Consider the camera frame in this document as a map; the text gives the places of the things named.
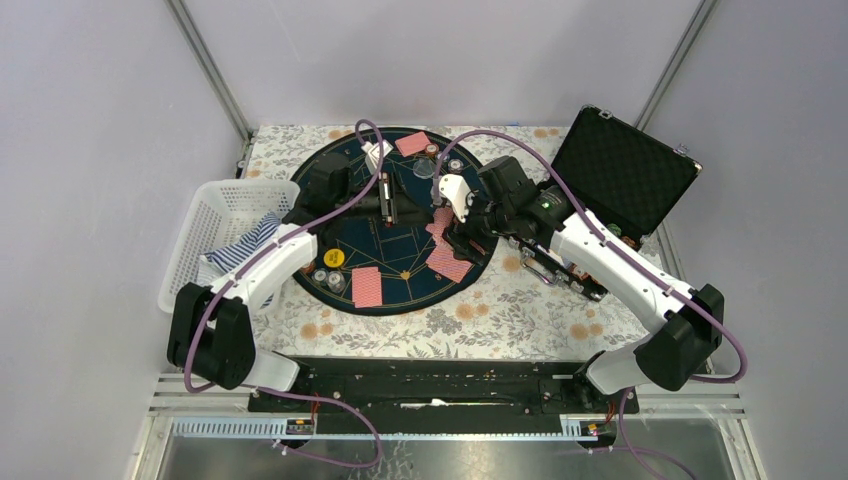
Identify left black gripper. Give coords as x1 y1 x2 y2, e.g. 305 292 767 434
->
334 170 434 228

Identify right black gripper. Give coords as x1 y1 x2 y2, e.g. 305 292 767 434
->
442 187 514 267

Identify red card deck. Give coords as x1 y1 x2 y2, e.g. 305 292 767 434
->
425 207 454 252

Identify red playing card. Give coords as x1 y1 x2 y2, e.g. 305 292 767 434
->
441 257 473 283
351 266 384 310
354 267 384 310
426 245 473 283
395 131 430 157

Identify yellow dealer button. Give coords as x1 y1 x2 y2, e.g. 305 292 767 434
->
323 248 347 269

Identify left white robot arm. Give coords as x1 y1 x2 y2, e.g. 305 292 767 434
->
166 154 433 411

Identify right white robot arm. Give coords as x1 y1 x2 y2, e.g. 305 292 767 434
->
433 156 725 412

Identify clear plastic disc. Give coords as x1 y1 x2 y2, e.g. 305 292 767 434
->
412 157 436 180

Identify round dark blue poker mat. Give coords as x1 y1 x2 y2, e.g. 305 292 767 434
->
290 127 497 316

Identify floral tablecloth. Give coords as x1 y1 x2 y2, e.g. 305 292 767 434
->
245 125 647 361

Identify black chip carrying case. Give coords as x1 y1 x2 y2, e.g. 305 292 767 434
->
551 105 701 252

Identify white plastic basket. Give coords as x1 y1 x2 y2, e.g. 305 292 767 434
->
157 179 300 314

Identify striped blue white cloth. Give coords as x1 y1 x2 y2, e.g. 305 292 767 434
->
194 212 280 286

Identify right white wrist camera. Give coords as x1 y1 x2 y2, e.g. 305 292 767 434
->
435 174 473 223

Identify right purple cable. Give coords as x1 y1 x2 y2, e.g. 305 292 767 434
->
431 129 749 480

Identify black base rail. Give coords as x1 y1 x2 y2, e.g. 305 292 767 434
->
248 357 639 436

